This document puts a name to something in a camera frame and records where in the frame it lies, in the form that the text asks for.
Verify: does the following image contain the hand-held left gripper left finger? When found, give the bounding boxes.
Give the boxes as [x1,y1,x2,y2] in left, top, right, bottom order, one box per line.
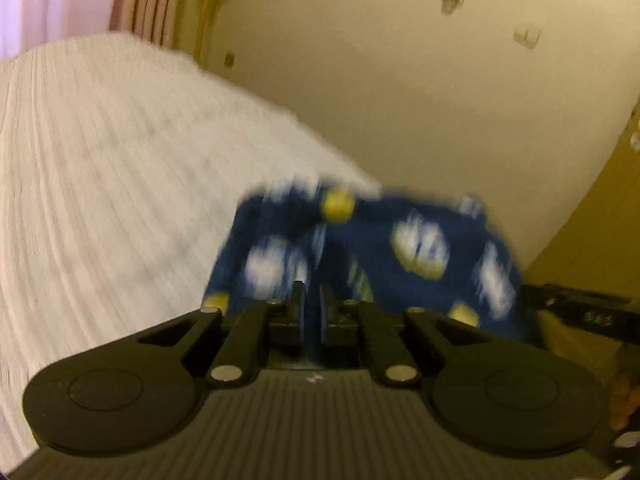
[137,280,307,388]

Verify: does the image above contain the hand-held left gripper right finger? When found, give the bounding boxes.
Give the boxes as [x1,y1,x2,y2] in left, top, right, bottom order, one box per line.
[320,282,488,388]

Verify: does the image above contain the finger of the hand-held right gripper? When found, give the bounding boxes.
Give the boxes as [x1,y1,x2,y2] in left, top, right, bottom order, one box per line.
[519,284,558,313]

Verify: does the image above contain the navy cartoon print fleece pants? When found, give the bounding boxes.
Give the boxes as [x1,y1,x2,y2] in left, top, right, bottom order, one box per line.
[202,182,541,351]

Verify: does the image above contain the person's right hand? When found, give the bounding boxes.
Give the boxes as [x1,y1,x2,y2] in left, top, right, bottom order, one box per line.
[610,370,640,430]

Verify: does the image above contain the bed with striped sheet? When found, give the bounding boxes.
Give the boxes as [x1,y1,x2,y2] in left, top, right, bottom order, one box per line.
[0,32,386,466]

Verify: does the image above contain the pink curtain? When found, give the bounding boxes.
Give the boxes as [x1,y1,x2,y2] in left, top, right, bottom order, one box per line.
[0,0,201,61]

